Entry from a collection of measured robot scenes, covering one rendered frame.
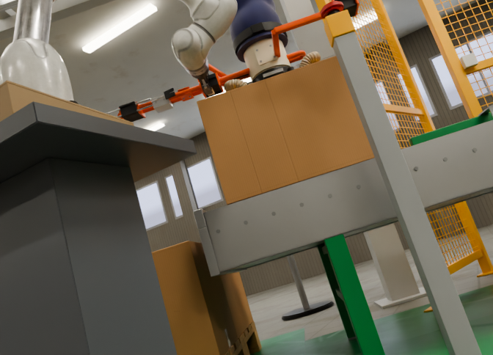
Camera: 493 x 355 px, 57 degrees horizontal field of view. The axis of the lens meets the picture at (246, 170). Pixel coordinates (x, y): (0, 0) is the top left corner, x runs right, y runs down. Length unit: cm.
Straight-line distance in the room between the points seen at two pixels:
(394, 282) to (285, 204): 143
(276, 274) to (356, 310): 886
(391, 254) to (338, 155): 123
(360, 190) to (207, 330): 68
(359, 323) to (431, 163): 52
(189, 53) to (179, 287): 78
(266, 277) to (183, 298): 877
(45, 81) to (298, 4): 219
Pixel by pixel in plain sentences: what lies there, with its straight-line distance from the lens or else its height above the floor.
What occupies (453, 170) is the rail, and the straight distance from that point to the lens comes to 150.
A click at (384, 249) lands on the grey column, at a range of 273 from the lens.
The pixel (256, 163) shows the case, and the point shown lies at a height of 73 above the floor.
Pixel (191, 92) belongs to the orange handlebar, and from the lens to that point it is 191.
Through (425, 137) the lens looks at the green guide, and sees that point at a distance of 161.
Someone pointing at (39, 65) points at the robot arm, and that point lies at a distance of 123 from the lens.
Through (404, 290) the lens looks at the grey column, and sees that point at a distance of 275.
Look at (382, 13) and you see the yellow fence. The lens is 319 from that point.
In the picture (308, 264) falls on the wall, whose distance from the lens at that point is 996.
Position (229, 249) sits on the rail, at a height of 46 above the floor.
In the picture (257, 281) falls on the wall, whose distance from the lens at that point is 1046.
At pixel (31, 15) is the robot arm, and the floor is 132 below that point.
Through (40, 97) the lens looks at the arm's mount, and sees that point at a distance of 102.
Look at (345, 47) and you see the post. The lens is 137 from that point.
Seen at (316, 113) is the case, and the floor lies 84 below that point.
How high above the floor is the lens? 36
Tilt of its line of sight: 13 degrees up
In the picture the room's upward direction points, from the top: 17 degrees counter-clockwise
